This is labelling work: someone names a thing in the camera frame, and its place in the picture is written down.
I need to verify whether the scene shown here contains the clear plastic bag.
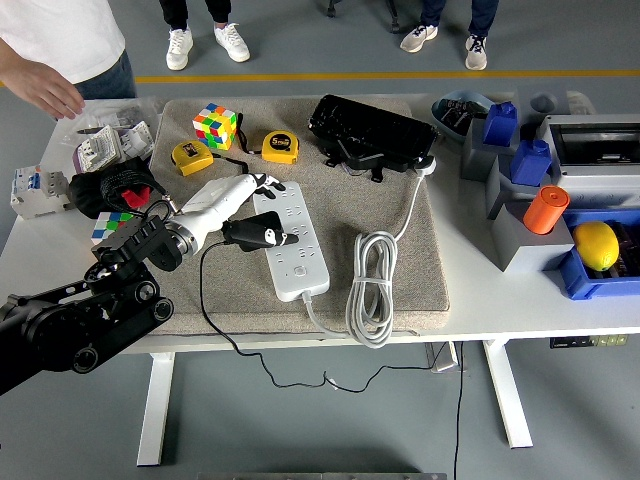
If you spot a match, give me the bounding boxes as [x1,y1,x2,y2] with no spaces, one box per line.
[74,97,164,132]

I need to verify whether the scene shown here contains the black hanging cable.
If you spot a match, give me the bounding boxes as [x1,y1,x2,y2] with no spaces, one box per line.
[452,342,465,480]

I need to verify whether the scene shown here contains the small colourful puzzle cube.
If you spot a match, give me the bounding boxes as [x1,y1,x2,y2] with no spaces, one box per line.
[90,210,139,246]

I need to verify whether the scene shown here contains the beige roll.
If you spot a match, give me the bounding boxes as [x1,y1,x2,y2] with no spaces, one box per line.
[567,89,597,117]

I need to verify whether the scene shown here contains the red plastic piece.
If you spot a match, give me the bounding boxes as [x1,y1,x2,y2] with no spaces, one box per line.
[122,187,152,209]

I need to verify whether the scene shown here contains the black binder clips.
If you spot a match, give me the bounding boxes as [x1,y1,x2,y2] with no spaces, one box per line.
[442,98,489,135]

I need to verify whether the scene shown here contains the white power strip cable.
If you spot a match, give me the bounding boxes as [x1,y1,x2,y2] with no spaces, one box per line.
[301,155,437,350]

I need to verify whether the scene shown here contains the orange cylinder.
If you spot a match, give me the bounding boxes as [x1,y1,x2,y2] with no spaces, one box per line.
[522,185,571,235]

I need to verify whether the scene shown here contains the grey stepped block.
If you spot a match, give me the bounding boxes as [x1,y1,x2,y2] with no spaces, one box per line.
[486,158,576,274]

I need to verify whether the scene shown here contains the large colourful puzzle cube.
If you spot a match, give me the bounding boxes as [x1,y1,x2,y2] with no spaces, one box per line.
[192,102,238,150]

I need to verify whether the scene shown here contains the white circuit breaker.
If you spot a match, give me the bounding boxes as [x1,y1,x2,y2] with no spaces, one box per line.
[9,166,71,221]

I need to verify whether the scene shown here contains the black chair base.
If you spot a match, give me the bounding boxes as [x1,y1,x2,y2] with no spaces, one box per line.
[325,0,402,35]

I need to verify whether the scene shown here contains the grey box under table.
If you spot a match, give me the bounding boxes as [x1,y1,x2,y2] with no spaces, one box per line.
[425,341,460,374]

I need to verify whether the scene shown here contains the blue plastic bin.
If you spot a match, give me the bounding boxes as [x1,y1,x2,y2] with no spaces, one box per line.
[558,207,640,301]

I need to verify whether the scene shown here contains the black cloth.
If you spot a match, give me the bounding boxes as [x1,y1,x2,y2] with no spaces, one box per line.
[68,157,156,221]

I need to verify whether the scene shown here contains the white socket module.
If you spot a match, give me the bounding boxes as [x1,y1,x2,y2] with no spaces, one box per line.
[115,121,155,160]

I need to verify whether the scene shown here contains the grey electrical enclosure box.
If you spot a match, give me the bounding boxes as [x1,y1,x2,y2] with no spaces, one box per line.
[542,113,640,211]

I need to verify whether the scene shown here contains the blue plastic block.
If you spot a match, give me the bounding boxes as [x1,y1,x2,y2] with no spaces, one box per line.
[482,101,520,147]
[509,138,553,188]

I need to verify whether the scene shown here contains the white table leg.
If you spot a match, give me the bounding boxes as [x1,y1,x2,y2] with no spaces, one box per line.
[482,339,534,450]
[135,352,176,468]

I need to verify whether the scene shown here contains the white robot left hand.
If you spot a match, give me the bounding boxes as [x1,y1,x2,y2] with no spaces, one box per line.
[173,172,302,251]

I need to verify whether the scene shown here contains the grey-brown mat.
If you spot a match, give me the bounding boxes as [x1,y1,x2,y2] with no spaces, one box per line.
[112,97,451,337]

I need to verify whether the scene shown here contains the black tape measure strap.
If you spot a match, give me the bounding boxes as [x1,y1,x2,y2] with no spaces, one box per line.
[213,113,266,174]

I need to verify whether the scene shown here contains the table control panel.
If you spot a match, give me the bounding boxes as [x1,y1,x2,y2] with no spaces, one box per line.
[549,333,629,350]

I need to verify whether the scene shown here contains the black plug adapter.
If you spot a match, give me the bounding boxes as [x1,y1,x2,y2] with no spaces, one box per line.
[234,210,285,251]

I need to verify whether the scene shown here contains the black object in bin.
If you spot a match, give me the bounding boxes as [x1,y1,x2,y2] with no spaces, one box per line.
[607,222,640,279]

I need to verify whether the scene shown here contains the person's right hand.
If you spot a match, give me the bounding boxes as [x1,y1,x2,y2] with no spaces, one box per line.
[0,59,86,121]

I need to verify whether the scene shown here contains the grey square block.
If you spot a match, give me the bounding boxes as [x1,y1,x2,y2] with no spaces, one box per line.
[459,117,521,182]

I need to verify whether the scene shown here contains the black plastic case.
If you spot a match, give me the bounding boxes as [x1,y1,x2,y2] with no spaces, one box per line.
[306,94,440,184]

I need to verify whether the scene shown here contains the grey block with round hole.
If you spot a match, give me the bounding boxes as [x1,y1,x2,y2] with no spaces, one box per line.
[514,83,569,126]

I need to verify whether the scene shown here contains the blue bowl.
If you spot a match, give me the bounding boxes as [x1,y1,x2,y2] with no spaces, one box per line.
[431,89,496,144]

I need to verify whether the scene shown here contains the white power strip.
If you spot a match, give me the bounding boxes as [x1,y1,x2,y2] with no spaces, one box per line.
[252,180,331,304]

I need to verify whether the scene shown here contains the yellow tape measure brown label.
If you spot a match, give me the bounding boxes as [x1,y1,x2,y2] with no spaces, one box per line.
[171,140,215,177]

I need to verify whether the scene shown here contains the black adapter cord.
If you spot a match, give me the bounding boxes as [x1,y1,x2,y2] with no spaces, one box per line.
[199,241,436,394]

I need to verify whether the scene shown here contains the yellow tape measure black label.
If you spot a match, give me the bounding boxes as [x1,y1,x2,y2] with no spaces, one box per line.
[261,129,303,164]

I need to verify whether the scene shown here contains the yellow lemon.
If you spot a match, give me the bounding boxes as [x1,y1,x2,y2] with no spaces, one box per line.
[572,221,621,273]

